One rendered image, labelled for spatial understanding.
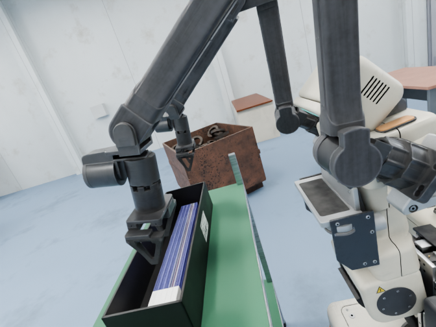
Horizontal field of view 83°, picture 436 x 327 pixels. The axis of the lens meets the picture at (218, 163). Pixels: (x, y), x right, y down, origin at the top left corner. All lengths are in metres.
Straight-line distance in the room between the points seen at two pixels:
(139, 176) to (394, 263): 0.67
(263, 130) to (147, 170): 4.69
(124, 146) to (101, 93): 7.64
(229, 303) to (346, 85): 0.51
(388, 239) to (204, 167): 2.13
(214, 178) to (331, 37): 2.44
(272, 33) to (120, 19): 7.21
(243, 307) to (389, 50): 8.35
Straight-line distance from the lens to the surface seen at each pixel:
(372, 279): 0.86
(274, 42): 0.79
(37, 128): 9.21
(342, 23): 0.45
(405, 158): 0.51
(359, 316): 1.45
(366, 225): 0.70
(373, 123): 0.63
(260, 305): 0.63
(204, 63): 0.82
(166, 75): 0.42
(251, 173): 2.97
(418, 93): 4.41
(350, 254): 0.73
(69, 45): 8.39
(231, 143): 2.78
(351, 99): 0.45
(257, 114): 5.01
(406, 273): 0.87
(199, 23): 0.41
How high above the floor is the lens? 1.43
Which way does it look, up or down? 18 degrees down
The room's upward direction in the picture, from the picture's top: 18 degrees counter-clockwise
